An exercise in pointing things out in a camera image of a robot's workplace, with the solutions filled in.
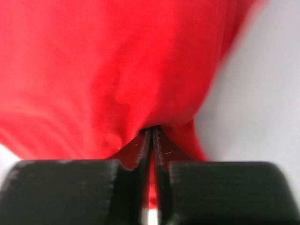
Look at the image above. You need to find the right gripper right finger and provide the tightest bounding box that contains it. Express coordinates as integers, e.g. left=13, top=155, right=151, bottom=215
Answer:
left=152, top=128, right=300, bottom=225

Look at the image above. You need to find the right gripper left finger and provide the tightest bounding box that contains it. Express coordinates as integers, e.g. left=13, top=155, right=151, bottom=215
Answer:
left=0, top=130, right=150, bottom=225

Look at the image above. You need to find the red tank top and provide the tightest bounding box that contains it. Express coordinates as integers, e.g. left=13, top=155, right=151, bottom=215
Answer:
left=0, top=0, right=265, bottom=211

